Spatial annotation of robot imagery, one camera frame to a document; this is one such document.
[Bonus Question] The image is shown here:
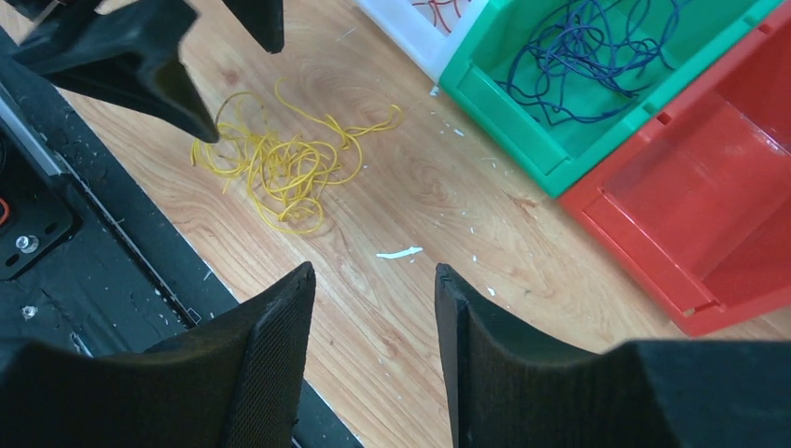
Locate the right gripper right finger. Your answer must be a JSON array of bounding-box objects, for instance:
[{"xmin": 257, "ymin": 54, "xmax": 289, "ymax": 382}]
[{"xmin": 435, "ymin": 264, "xmax": 790, "ymax": 447}]

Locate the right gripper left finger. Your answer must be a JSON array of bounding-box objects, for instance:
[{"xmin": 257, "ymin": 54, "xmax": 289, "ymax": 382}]
[{"xmin": 1, "ymin": 262, "xmax": 316, "ymax": 447}]

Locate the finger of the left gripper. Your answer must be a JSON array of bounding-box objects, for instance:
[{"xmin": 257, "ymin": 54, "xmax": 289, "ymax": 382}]
[
  {"xmin": 223, "ymin": 0, "xmax": 284, "ymax": 53},
  {"xmin": 10, "ymin": 0, "xmax": 219, "ymax": 143}
]

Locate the yellow cable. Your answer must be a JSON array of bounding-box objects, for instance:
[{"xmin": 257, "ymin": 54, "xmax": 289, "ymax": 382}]
[{"xmin": 189, "ymin": 77, "xmax": 406, "ymax": 236}]

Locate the red cable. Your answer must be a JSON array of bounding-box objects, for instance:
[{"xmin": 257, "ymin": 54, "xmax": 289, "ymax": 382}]
[{"xmin": 411, "ymin": 0, "xmax": 471, "ymax": 35}]

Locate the purple cable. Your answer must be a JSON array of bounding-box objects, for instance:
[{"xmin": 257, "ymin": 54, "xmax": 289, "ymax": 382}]
[{"xmin": 493, "ymin": 0, "xmax": 687, "ymax": 127}]

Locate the white plastic bin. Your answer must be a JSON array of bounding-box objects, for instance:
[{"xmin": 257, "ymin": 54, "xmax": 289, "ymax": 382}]
[{"xmin": 356, "ymin": 0, "xmax": 488, "ymax": 83}]

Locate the red plastic bin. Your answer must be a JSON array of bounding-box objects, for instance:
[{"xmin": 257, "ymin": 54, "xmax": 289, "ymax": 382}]
[{"xmin": 560, "ymin": 2, "xmax": 790, "ymax": 336}]

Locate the green plastic bin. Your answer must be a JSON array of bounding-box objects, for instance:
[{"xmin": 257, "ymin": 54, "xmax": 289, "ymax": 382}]
[{"xmin": 440, "ymin": 1, "xmax": 779, "ymax": 197}]

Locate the white cable scrap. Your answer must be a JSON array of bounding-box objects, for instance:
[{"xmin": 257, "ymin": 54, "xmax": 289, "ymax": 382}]
[{"xmin": 376, "ymin": 246, "xmax": 423, "ymax": 259}]

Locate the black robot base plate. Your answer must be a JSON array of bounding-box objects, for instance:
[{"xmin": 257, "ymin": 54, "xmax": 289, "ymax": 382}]
[{"xmin": 0, "ymin": 24, "xmax": 366, "ymax": 448}]

